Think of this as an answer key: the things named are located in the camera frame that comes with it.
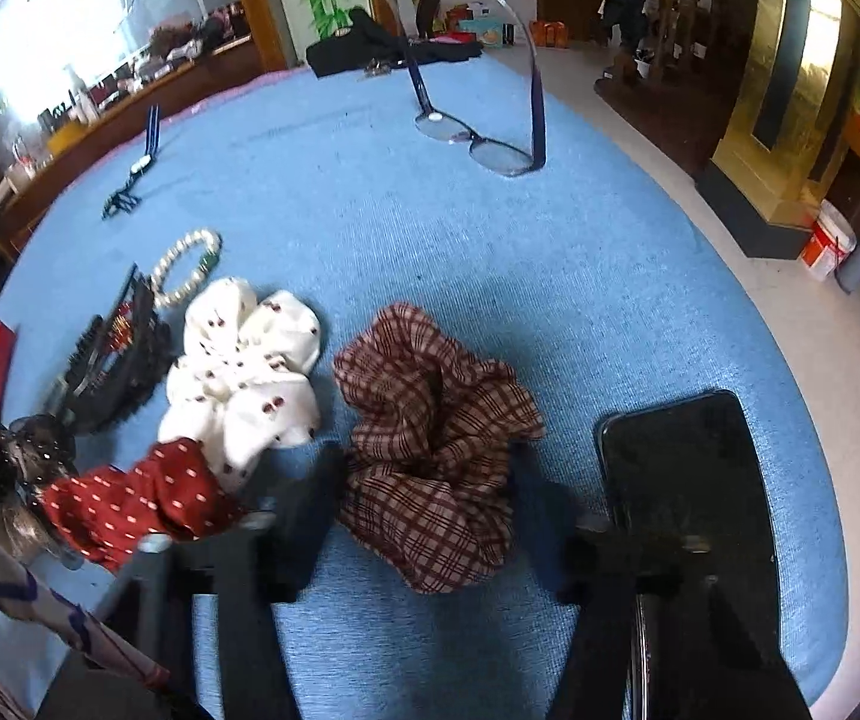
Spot black lace hair clip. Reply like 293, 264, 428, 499
44, 265, 175, 436

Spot black clothing pile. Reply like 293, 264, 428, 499
306, 7, 482, 78

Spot striped fabric strap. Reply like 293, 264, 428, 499
0, 492, 172, 691

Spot white pearl bracelet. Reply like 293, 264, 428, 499
148, 227, 224, 313

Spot eyeglasses with dark frame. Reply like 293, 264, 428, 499
380, 0, 547, 185

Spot dark red polka-dot scrunchie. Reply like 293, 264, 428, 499
41, 439, 245, 574

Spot red white plaid scrunchie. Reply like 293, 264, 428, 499
332, 302, 544, 595

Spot wooden dresser counter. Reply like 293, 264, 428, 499
0, 37, 263, 262

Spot white cherry print scrunchie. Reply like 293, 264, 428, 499
157, 278, 321, 493

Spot brown sheer dotted scrunchie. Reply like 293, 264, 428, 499
0, 415, 83, 571

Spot blue striped hair clip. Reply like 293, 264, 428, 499
101, 104, 162, 220

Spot blue bedspread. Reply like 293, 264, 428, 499
0, 71, 848, 718

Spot red white bucket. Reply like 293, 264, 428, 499
799, 200, 858, 281

